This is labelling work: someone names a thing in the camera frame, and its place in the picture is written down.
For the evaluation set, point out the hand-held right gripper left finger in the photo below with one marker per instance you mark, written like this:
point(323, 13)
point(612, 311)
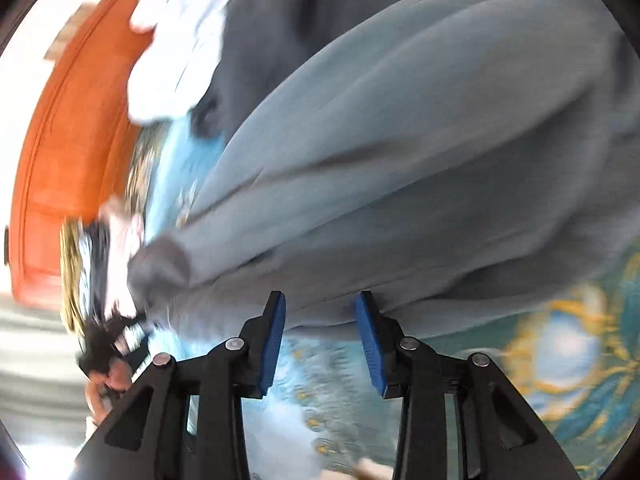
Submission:
point(270, 350)

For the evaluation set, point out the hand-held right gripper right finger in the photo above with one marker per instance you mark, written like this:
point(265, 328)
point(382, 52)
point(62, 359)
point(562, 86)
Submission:
point(372, 350)

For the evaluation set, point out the grey knit sweater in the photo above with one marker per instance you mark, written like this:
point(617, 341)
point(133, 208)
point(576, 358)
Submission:
point(400, 160)

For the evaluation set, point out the dark grey fleece garment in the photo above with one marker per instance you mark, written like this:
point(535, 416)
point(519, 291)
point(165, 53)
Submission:
point(300, 20)

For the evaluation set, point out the dark folded clothes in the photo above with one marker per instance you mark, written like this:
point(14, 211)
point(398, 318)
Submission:
point(85, 265)

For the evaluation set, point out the person's left hand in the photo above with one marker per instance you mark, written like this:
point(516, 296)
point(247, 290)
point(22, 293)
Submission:
point(112, 385)

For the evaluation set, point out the orange wooden headboard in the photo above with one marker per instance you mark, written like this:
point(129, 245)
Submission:
point(70, 160)

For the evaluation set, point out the light blue floral duvet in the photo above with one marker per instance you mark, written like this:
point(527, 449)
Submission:
point(170, 70)

